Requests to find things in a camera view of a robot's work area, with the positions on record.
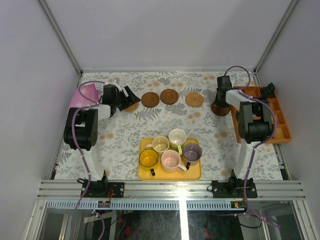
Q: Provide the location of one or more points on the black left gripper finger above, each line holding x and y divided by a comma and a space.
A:
131, 98
124, 104

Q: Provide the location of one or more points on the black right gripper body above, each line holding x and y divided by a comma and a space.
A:
219, 102

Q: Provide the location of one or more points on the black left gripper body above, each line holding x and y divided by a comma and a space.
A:
125, 100

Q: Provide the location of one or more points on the woven rattan coaster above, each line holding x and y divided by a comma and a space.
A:
194, 100
132, 108

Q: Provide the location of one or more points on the brown wooden coaster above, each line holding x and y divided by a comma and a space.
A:
169, 96
150, 99
219, 111

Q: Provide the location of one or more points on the white mug green handle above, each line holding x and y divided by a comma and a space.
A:
177, 138

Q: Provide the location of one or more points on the purple grey mug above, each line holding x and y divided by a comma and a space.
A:
191, 154

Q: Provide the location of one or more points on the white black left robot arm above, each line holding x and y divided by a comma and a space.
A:
81, 129

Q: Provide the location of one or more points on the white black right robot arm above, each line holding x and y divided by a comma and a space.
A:
256, 123

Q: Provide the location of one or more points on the pink folded cartoon cloth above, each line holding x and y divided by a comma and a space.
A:
88, 91

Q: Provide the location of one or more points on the black rolled fabric bundle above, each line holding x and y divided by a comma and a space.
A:
268, 91

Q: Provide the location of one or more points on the cream beige mug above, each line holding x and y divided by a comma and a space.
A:
160, 144

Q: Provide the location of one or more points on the yellow glass mug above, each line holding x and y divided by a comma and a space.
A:
149, 160

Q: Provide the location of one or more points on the pink ceramic mug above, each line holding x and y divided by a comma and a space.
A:
171, 162

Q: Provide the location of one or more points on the orange compartment organizer box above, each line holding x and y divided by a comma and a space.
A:
282, 135

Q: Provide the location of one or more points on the yellow plastic tray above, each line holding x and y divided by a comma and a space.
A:
193, 174

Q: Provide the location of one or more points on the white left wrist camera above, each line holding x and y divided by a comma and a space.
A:
116, 83

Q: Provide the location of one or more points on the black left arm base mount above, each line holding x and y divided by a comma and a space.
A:
101, 188

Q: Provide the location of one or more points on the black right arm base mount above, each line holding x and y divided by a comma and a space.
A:
233, 188

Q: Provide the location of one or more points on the aluminium front frame rail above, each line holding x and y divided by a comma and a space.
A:
267, 190

